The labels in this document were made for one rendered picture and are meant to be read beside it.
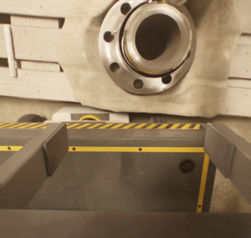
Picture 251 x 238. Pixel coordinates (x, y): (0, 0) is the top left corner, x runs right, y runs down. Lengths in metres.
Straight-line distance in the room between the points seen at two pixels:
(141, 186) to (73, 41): 0.43
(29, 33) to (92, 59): 0.20
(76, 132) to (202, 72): 0.39
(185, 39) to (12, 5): 0.50
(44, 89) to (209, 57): 0.51
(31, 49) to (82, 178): 0.41
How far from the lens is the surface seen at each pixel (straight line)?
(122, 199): 0.53
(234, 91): 0.66
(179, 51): 0.33
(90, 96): 0.57
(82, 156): 0.47
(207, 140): 0.17
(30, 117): 0.73
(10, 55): 0.65
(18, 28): 0.66
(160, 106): 0.56
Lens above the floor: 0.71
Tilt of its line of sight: 73 degrees down
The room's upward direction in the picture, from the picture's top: 175 degrees counter-clockwise
